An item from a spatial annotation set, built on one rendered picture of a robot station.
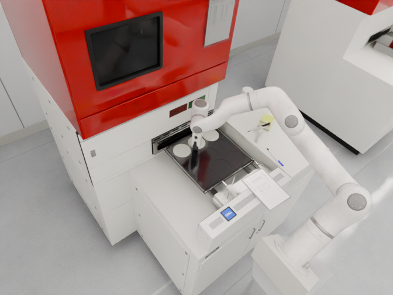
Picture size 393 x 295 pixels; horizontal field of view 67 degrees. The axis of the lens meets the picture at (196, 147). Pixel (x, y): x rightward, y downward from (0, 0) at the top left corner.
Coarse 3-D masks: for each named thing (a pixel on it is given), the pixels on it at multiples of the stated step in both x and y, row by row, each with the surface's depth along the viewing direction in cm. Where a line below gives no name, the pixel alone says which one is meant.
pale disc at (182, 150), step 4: (180, 144) 169; (184, 144) 170; (176, 148) 167; (180, 148) 167; (184, 148) 168; (188, 148) 168; (176, 152) 165; (180, 152) 165; (184, 152) 166; (188, 152) 166; (180, 156) 163; (184, 156) 164
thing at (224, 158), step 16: (176, 144) 169; (208, 144) 171; (224, 144) 172; (192, 160) 162; (208, 160) 163; (224, 160) 164; (240, 160) 165; (192, 176) 155; (208, 176) 156; (224, 176) 157
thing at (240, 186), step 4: (252, 172) 163; (240, 180) 158; (236, 184) 156; (240, 184) 157; (244, 184) 157; (236, 188) 155; (240, 188) 155; (244, 188) 155; (224, 192) 152; (240, 192) 153; (224, 196) 151; (212, 200) 150; (228, 200) 149; (216, 204) 148
